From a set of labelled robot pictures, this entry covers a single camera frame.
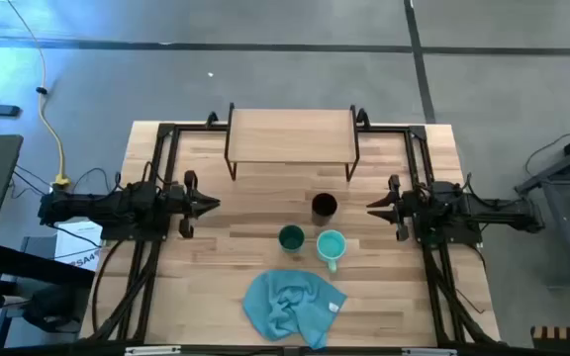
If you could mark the wooden shelf with black legs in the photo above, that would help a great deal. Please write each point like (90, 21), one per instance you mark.
(290, 136)

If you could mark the wooden slatted bench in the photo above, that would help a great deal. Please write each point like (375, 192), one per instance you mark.
(562, 333)

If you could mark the silver bracket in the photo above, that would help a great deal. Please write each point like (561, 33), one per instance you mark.
(151, 350)
(428, 352)

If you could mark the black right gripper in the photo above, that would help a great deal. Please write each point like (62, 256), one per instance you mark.
(406, 207)

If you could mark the dark green cup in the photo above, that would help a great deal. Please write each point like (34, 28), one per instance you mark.
(291, 238)

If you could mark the black aluminium rig frame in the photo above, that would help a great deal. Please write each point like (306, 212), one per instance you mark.
(417, 132)

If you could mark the black bag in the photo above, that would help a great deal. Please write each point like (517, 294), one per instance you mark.
(50, 306)

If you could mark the white cardboard box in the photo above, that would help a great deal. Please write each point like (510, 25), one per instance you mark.
(79, 242)

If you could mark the black table clamp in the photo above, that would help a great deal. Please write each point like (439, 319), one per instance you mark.
(363, 117)
(212, 119)

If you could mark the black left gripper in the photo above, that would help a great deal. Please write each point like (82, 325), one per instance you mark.
(186, 203)

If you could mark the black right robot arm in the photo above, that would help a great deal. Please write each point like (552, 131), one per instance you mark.
(488, 212)

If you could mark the light teal mug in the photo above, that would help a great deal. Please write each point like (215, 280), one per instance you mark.
(331, 245)

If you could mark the grey metal table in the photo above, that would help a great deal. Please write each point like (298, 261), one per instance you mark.
(562, 170)

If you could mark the blue microfibre towel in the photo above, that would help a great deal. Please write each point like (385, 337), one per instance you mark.
(290, 301)

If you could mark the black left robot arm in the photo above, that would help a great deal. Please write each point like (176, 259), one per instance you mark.
(92, 207)

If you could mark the tall black cup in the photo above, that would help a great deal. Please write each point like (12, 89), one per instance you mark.
(324, 205)

